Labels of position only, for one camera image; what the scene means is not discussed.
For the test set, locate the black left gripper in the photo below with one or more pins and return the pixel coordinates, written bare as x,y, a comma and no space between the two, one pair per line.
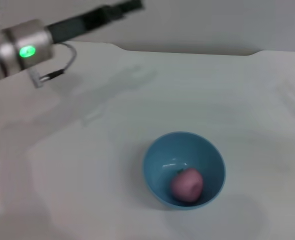
80,23

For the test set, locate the blue ceramic bowl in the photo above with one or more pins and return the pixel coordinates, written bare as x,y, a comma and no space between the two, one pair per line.
167,160

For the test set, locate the pink toy peach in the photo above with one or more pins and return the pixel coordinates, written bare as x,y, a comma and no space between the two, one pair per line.
186,186

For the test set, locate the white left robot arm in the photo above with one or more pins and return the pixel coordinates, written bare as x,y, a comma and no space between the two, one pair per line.
15,52

